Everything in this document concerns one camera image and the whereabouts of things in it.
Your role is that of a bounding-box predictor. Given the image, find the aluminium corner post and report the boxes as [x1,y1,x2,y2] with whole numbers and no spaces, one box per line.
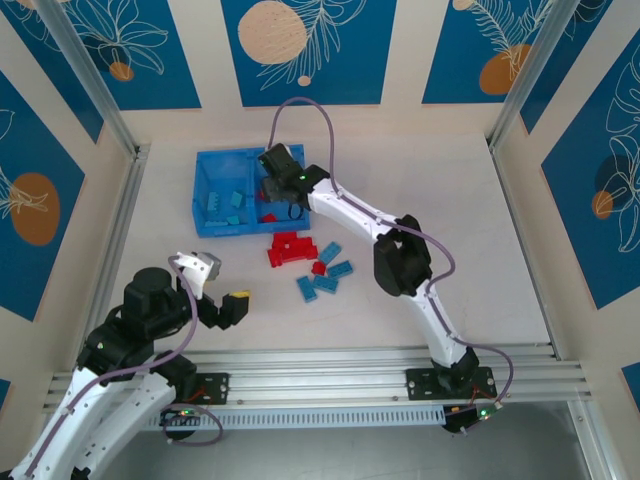
[34,0,151,161]
[488,0,585,151]

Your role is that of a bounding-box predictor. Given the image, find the aluminium frame leg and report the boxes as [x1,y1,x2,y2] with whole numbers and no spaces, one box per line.
[567,399,619,480]

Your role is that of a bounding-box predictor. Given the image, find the aluminium side rail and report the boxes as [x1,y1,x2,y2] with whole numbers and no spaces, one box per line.
[89,144,152,326]
[488,143,560,361]

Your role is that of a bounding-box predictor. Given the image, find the grey slotted cable duct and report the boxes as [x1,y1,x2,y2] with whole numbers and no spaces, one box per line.
[144,405,449,431]

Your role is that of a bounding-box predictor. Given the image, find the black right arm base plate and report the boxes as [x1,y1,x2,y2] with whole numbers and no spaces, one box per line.
[405,367,499,401]

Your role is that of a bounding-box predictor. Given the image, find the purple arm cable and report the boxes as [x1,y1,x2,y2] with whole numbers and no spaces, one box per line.
[27,254,225,474]
[268,96,516,407]

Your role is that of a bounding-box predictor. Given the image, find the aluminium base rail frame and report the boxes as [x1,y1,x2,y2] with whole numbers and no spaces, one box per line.
[42,347,594,414]

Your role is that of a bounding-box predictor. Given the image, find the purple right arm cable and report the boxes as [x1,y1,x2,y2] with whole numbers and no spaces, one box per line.
[268,96,516,407]

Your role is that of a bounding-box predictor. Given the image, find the blue two-compartment plastic bin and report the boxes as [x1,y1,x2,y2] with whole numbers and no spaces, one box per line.
[188,143,312,239]

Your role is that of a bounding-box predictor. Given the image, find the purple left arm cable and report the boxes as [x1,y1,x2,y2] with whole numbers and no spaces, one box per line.
[27,254,225,474]

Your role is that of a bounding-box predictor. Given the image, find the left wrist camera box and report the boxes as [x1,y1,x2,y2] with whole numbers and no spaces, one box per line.
[174,251,222,301]

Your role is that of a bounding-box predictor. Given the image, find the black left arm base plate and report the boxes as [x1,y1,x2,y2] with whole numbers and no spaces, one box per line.
[138,372,231,407]

